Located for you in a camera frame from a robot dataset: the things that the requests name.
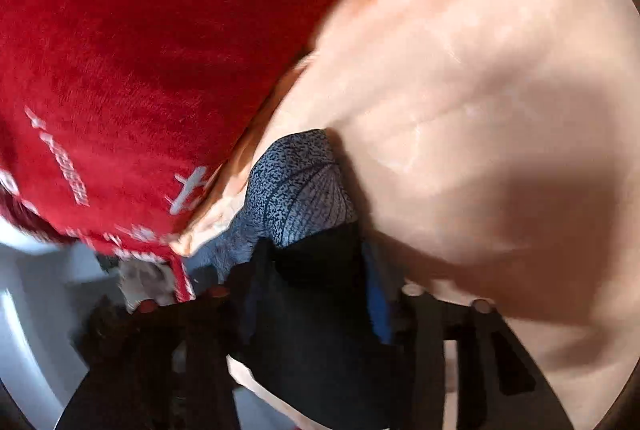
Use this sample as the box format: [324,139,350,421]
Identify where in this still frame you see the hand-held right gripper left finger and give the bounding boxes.
[65,264,257,430]

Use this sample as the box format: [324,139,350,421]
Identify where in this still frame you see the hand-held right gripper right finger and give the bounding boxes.
[366,252,576,430]

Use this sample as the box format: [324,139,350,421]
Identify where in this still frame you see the black pants with blue bands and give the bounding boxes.
[200,129,417,430]

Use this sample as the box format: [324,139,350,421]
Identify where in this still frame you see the peach bed sheet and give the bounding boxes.
[170,0,640,430]

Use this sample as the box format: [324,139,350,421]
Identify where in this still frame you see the red printed blanket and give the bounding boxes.
[0,0,403,303]

